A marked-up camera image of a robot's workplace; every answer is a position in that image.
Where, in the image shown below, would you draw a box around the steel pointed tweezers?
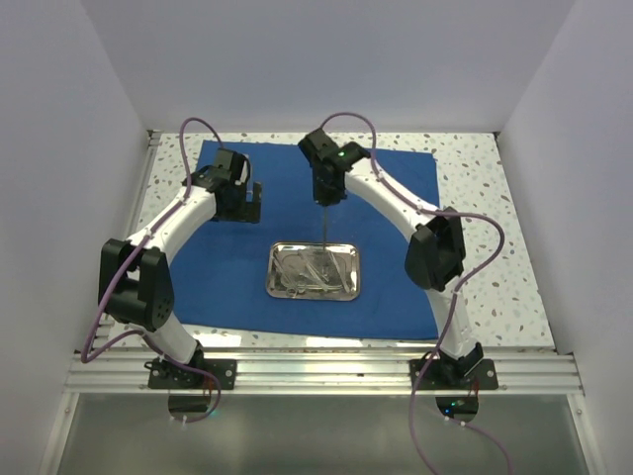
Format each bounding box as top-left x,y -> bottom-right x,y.
327,250 -> 350,293

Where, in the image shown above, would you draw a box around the aluminium mounting rail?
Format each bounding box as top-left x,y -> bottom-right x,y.
63,346 -> 584,396

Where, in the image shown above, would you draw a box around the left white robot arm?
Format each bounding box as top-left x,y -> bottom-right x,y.
81,155 -> 261,389

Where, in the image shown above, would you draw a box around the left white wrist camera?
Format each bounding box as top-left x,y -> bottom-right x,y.
212,147 -> 251,185

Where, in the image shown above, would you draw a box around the steel surgical scissors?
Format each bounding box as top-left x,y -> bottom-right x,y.
274,257 -> 316,298

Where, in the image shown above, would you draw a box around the steel instrument tray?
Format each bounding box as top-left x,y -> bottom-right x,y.
265,241 -> 361,302

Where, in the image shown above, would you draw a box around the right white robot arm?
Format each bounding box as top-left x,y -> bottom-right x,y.
300,138 -> 484,389

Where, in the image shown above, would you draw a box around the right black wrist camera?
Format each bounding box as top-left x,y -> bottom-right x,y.
298,128 -> 339,166

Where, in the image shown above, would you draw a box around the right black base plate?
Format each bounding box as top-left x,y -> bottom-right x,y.
408,347 -> 499,391

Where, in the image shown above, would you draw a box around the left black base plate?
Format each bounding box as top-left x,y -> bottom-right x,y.
143,357 -> 237,391

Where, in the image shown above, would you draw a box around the steel blunt forceps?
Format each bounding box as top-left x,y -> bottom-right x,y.
298,248 -> 330,292

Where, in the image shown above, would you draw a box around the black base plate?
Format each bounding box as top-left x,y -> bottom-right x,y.
408,347 -> 499,391
143,357 -> 237,391

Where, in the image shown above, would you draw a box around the blue surgical cloth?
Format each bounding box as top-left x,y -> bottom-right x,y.
170,142 -> 437,339

